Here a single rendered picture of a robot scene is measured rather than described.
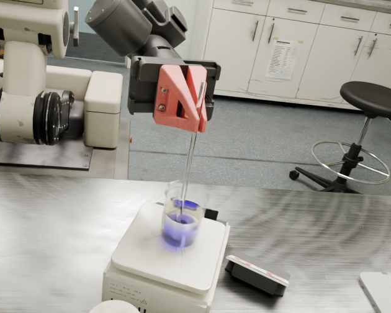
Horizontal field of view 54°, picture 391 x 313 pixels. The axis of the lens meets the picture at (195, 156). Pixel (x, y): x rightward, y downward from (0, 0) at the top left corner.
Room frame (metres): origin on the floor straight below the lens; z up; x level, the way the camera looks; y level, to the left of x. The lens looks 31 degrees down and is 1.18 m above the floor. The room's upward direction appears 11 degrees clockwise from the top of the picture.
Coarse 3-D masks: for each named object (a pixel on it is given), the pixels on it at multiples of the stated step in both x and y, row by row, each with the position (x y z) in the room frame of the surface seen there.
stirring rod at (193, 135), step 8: (200, 88) 0.34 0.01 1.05; (200, 96) 0.34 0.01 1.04; (200, 104) 0.34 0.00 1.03; (200, 112) 0.34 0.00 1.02; (192, 136) 0.34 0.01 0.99; (192, 144) 0.34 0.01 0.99; (192, 152) 0.34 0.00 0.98; (184, 176) 0.34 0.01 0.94; (184, 184) 0.34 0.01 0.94; (184, 192) 0.34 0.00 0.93; (184, 200) 0.34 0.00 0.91
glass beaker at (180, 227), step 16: (176, 192) 0.38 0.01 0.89; (192, 192) 0.38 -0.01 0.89; (208, 192) 0.37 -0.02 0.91; (176, 208) 0.34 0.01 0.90; (192, 208) 0.33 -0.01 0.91; (176, 224) 0.33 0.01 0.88; (192, 224) 0.34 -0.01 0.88; (160, 240) 0.35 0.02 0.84; (176, 240) 0.33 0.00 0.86; (192, 240) 0.34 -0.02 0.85
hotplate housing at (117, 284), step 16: (224, 240) 0.39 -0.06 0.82; (112, 272) 0.30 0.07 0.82; (128, 272) 0.31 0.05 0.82; (112, 288) 0.30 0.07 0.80; (128, 288) 0.29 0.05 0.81; (144, 288) 0.29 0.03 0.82; (160, 288) 0.29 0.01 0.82; (176, 288) 0.30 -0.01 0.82; (144, 304) 0.29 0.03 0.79; (160, 304) 0.29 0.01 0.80; (176, 304) 0.29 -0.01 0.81; (192, 304) 0.28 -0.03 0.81; (208, 304) 0.29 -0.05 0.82
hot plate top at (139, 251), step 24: (144, 216) 0.39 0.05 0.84; (120, 240) 0.34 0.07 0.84; (144, 240) 0.34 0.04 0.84; (216, 240) 0.37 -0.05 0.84; (120, 264) 0.30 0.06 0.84; (144, 264) 0.31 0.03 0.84; (168, 264) 0.31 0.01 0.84; (192, 264) 0.32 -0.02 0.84; (216, 264) 0.33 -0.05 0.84; (192, 288) 0.29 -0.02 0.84
